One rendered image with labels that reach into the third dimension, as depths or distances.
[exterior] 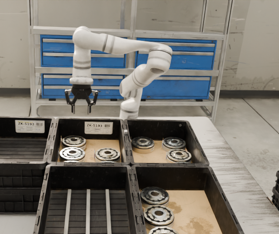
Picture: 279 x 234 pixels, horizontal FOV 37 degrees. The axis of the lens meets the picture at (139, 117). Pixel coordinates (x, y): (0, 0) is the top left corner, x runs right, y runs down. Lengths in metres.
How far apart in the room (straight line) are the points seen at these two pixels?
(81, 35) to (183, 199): 0.72
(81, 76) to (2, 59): 2.90
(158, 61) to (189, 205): 0.56
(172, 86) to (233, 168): 1.85
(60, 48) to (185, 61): 1.09
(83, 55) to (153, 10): 2.85
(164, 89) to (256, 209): 2.16
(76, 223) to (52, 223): 0.08
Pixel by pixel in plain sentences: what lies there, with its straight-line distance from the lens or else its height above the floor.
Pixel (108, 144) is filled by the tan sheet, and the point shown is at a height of 0.83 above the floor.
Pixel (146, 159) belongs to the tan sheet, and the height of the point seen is 0.83.
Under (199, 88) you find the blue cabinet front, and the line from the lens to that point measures 3.85.
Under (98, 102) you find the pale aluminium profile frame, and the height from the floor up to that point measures 0.29.
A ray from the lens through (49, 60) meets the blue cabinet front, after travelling 3.58.
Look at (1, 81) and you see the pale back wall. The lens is 4.59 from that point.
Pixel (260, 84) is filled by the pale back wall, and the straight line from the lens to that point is 5.08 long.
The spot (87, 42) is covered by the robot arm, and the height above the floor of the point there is 1.31.
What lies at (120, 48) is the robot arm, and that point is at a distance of 1.62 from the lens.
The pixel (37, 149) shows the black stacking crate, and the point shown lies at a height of 0.83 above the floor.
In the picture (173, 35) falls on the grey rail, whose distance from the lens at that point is 3.61.
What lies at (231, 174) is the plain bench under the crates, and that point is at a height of 0.70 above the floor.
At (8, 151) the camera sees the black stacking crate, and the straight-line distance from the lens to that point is 1.81.
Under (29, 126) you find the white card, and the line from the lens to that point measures 1.88.
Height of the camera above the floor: 1.70
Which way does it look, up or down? 24 degrees down
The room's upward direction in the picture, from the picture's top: 5 degrees clockwise
